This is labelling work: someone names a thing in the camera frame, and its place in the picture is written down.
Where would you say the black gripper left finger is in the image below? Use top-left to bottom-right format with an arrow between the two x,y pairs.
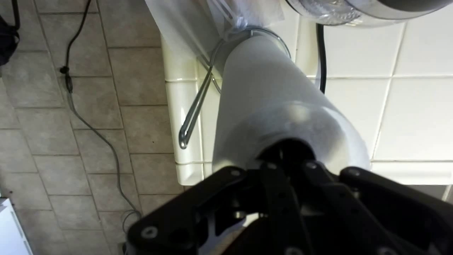
125,158 -> 287,255

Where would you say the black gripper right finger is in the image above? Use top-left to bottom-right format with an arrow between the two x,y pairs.
281,158 -> 453,255

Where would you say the white paper towel roll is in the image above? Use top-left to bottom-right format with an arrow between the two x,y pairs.
212,33 -> 373,175
178,24 -> 294,152

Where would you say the white stove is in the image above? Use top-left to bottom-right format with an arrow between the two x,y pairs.
0,197 -> 36,255

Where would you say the glass electric kettle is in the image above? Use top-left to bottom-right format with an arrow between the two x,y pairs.
285,0 -> 453,29

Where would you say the black backpack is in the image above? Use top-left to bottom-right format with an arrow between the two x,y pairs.
0,0 -> 22,67

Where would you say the black floor cable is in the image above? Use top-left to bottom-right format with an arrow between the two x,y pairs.
59,0 -> 145,220

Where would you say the black kettle power cord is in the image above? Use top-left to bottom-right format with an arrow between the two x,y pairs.
315,23 -> 329,95

